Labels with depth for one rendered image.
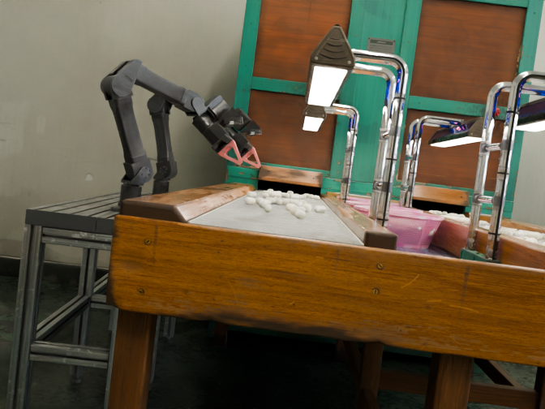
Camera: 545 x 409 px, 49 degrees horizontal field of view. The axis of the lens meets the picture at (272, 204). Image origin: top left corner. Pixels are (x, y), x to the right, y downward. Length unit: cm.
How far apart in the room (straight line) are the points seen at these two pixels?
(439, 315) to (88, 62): 310
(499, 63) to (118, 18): 218
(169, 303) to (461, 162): 211
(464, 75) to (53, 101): 235
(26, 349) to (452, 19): 227
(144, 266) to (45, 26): 301
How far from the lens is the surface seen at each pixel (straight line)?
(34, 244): 163
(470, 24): 301
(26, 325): 168
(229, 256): 99
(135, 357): 111
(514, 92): 136
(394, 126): 129
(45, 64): 388
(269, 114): 283
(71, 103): 381
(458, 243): 166
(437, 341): 104
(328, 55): 107
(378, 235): 101
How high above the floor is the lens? 85
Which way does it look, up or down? 3 degrees down
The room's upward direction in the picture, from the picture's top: 7 degrees clockwise
